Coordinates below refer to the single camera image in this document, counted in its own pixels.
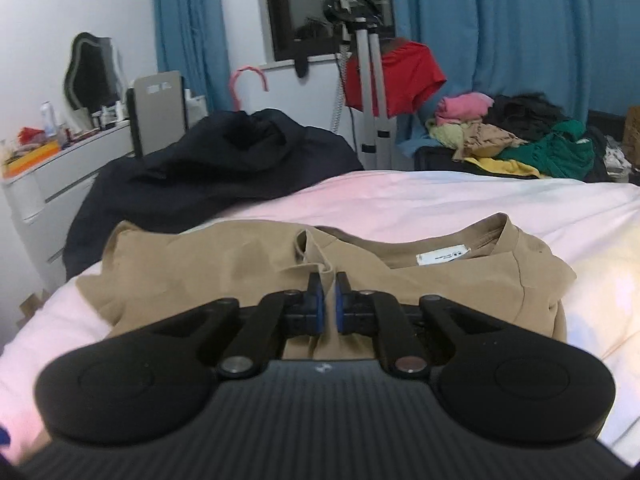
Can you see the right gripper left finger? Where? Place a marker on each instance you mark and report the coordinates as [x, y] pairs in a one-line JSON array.
[[140, 386]]

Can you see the green garment in pile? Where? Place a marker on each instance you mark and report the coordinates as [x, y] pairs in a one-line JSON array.
[[565, 152]]

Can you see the red garment on stand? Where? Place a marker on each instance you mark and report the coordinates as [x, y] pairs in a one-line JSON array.
[[411, 75]]

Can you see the tan t-shirt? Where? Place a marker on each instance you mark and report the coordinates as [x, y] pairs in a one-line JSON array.
[[491, 266]]

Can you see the dark navy garment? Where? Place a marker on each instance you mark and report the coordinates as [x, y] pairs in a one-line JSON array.
[[227, 159]]

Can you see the black garment in pile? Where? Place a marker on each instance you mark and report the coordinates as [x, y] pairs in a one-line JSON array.
[[531, 117]]

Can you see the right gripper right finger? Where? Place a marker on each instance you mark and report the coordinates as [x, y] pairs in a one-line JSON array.
[[500, 381]]

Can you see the pastel bed sheet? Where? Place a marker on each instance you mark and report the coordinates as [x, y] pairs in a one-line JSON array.
[[594, 227]]

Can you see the right blue curtain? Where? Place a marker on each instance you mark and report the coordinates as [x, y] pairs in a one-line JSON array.
[[583, 55]]

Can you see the white dresser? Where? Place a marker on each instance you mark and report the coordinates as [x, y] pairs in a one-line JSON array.
[[45, 199]]

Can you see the wavy frame mirror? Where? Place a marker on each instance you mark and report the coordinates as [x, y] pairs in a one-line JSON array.
[[94, 78]]

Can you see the blue curtain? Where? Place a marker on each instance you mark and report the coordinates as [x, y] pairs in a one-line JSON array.
[[190, 37], [583, 55]]

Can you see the orange box on dresser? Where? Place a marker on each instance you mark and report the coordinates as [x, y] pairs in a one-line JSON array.
[[30, 160]]

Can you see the silver garment steamer stand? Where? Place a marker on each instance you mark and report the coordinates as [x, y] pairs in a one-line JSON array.
[[359, 21]]

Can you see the white spray bottle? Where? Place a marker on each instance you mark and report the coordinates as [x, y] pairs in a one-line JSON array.
[[50, 128]]

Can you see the left blue curtain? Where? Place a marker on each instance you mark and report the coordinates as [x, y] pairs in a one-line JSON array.
[[190, 37]]

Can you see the pink garment in pile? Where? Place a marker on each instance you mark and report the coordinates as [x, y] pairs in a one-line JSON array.
[[465, 108]]

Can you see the grey chair back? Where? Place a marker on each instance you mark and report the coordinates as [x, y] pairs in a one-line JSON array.
[[157, 112]]

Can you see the beige patterned garment in pile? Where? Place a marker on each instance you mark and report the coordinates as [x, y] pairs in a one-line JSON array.
[[481, 140]]

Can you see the cardboard box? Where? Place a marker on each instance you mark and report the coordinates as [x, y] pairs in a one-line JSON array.
[[631, 136]]

